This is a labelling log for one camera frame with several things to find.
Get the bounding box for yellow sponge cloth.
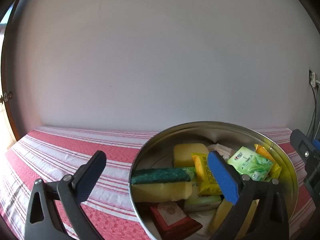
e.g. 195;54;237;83
208;198;259;239

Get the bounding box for green tissue pack in tin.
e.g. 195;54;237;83
184;195;222;212

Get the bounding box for wall socket with plugs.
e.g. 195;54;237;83
309;70;320;88

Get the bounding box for round metal cookie tin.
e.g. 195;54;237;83
128;121;299;240

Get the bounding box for red snack packet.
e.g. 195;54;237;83
149;202;203;239

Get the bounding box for brass door knob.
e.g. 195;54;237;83
0;92;14;103

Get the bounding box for wooden door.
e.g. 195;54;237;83
1;5;17;153

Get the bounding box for red white striped bedspread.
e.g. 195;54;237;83
1;127;316;239

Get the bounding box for pink floral snack wrapper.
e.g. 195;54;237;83
207;144;235;161

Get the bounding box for green tissue pack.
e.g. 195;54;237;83
227;146;274;181
184;195;222;212

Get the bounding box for yellow green scrub sponge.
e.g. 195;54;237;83
131;167;196;203
173;143;209;167

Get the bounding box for dark cable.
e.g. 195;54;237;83
306;86;320;140

